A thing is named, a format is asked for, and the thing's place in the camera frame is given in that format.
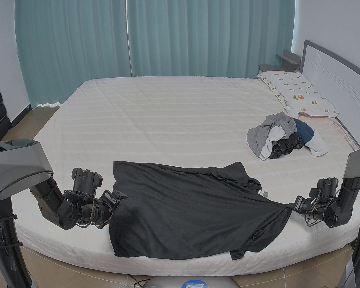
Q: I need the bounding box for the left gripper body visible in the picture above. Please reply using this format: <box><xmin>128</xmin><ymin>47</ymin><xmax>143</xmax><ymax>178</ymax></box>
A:
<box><xmin>78</xmin><ymin>198</ymin><xmax>114</xmax><ymax>230</ymax></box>

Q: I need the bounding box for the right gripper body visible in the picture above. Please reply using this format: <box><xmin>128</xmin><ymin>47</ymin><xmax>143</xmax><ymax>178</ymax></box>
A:
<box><xmin>294</xmin><ymin>196</ymin><xmax>315</xmax><ymax>215</ymax></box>

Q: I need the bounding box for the black T-shirt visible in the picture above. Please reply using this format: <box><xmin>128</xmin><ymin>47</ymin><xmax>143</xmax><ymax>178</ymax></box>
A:
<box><xmin>109</xmin><ymin>161</ymin><xmax>294</xmax><ymax>261</ymax></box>

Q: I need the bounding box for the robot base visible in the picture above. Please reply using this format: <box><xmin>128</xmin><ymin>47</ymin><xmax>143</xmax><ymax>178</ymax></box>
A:
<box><xmin>135</xmin><ymin>276</ymin><xmax>240</xmax><ymax>288</ymax></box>

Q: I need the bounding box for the pile of clothes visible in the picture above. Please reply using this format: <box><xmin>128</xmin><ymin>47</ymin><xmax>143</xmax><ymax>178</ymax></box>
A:
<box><xmin>247</xmin><ymin>112</ymin><xmax>329</xmax><ymax>161</ymax></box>

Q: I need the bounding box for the bed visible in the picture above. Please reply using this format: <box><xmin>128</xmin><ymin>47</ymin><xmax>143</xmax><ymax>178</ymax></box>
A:
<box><xmin>10</xmin><ymin>39</ymin><xmax>360</xmax><ymax>277</ymax></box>

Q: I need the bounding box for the white printed pillow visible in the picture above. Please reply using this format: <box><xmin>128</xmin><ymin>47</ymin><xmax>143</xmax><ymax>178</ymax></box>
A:
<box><xmin>256</xmin><ymin>70</ymin><xmax>340</xmax><ymax>118</ymax></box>

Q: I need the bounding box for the grey bedside table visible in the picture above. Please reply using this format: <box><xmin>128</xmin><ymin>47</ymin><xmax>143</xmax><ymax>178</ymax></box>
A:
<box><xmin>259</xmin><ymin>48</ymin><xmax>302</xmax><ymax>76</ymax></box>

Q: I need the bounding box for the blue-green curtain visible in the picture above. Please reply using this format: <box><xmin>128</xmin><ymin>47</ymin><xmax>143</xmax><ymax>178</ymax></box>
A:
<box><xmin>15</xmin><ymin>0</ymin><xmax>133</xmax><ymax>107</ymax></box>
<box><xmin>127</xmin><ymin>0</ymin><xmax>297</xmax><ymax>79</ymax></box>

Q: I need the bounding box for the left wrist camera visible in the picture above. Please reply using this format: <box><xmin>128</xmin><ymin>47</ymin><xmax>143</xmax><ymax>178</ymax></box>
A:
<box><xmin>103</xmin><ymin>190</ymin><xmax>128</xmax><ymax>211</ymax></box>

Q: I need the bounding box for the black cable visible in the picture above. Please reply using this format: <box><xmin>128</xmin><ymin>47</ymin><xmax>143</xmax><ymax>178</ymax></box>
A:
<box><xmin>127</xmin><ymin>275</ymin><xmax>150</xmax><ymax>288</ymax></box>

